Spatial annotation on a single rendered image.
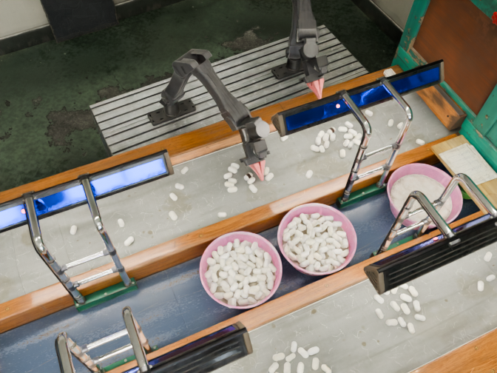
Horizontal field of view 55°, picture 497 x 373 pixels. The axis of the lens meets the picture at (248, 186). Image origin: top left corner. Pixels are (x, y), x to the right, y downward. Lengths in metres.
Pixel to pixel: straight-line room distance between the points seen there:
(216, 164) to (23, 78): 1.92
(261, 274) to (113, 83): 1.98
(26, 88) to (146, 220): 1.85
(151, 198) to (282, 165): 0.50
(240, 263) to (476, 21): 1.15
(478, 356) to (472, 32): 1.08
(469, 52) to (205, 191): 1.07
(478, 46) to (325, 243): 0.87
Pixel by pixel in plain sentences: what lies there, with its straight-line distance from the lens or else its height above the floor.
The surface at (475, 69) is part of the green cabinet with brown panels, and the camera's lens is 1.95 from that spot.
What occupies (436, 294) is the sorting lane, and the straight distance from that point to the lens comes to 1.69.
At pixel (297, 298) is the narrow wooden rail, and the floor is 0.76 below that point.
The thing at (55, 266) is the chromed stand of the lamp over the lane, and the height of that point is 1.00.
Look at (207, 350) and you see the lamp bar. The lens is 1.13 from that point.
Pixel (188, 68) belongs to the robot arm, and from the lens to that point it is 1.68.
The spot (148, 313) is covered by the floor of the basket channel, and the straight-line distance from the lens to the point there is 1.64.
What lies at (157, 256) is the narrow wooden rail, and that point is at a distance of 1.61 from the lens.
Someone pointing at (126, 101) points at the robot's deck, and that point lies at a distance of 2.17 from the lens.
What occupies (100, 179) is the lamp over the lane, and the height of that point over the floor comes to 1.10.
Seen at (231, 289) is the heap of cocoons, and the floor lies 0.74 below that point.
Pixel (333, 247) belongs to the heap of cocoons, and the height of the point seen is 0.74.
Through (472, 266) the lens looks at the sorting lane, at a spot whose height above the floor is 0.74.
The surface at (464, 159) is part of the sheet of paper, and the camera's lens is 1.97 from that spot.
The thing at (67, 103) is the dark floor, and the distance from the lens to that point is 3.19.
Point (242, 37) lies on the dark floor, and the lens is 3.48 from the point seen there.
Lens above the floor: 2.20
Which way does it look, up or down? 57 degrees down
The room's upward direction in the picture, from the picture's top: 2 degrees clockwise
